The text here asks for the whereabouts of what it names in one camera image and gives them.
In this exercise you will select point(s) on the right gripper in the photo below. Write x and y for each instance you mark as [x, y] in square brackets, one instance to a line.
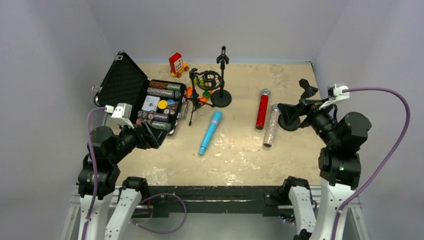
[309, 110]

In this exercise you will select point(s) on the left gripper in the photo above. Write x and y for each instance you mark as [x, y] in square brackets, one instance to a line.
[145, 135]

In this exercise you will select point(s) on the silver glitter microphone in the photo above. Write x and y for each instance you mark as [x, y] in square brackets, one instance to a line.
[272, 125]

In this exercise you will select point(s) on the blue toy microphone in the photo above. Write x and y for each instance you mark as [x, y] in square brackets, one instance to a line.
[214, 122]

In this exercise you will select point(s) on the black round-base mic stand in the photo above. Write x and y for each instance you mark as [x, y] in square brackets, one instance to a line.
[288, 125]

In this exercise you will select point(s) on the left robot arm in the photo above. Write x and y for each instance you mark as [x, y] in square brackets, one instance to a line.
[99, 174]

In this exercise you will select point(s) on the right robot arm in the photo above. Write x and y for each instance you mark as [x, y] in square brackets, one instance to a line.
[339, 162]

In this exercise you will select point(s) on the tall black mic stand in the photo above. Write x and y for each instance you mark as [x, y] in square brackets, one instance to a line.
[221, 98]

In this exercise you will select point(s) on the black poker chip case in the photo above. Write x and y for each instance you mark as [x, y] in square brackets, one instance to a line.
[126, 83]

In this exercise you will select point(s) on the red glitter microphone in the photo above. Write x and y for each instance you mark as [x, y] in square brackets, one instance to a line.
[262, 109]

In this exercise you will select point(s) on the red toy block house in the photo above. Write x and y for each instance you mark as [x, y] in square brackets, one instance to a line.
[177, 65]

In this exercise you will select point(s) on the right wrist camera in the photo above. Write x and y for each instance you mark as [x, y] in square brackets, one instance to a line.
[336, 93]

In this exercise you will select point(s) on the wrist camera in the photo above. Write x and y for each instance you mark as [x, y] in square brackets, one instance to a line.
[336, 93]
[121, 115]

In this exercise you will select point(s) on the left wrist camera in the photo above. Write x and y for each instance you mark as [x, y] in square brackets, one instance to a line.
[121, 115]

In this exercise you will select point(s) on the tripod shock-mount mic stand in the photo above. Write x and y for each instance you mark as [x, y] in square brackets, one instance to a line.
[205, 81]

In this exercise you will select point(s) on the black base frame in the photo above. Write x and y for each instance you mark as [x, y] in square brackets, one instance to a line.
[218, 200]

